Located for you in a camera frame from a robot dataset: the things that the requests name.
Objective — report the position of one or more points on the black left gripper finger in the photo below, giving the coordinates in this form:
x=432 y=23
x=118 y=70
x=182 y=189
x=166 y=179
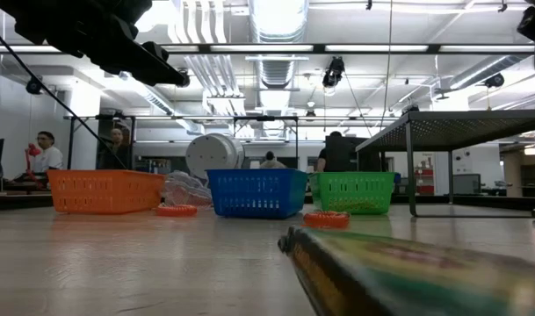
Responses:
x=153 y=72

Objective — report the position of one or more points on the orange spiral wrist coil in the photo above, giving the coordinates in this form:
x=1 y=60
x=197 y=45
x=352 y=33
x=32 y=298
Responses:
x=326 y=219
x=177 y=210

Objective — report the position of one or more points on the Crayola crayon box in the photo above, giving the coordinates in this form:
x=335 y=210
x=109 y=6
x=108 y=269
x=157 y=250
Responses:
x=403 y=281

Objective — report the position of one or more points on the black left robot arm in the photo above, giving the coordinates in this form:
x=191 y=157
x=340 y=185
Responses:
x=21 y=17

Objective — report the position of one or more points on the red desk lamp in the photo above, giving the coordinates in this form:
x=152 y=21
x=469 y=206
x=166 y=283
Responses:
x=33 y=150

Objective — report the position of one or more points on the black ceiling-hung device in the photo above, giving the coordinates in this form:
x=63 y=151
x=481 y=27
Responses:
x=334 y=72
x=495 y=80
x=33 y=85

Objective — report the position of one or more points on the person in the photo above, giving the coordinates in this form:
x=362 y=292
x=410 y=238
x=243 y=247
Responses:
x=271 y=163
x=337 y=153
x=49 y=160
x=116 y=151

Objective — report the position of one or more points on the white cylindrical device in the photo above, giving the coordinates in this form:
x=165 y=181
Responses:
x=212 y=153

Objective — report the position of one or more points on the orange-red plastic basket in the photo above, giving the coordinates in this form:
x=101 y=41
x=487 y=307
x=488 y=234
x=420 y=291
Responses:
x=104 y=175

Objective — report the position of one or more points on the clear plastic bag red print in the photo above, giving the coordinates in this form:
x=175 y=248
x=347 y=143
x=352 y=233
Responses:
x=183 y=188

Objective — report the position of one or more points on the blue plastic basket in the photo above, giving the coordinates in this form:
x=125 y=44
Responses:
x=258 y=175

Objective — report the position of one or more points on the black overhead light bar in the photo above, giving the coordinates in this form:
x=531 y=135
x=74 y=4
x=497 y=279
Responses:
x=320 y=48

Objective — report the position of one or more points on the green plastic basket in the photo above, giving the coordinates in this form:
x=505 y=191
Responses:
x=355 y=177

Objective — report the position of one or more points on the grey perforated metal shelf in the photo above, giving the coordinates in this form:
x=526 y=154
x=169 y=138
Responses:
x=469 y=127

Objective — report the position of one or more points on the black metal frame stand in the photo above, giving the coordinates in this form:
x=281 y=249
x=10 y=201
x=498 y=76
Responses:
x=267 y=118

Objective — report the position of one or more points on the silver ventilation duct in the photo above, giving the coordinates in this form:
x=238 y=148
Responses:
x=278 y=74

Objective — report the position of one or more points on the black table frame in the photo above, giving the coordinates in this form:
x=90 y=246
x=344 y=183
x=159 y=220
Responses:
x=12 y=201

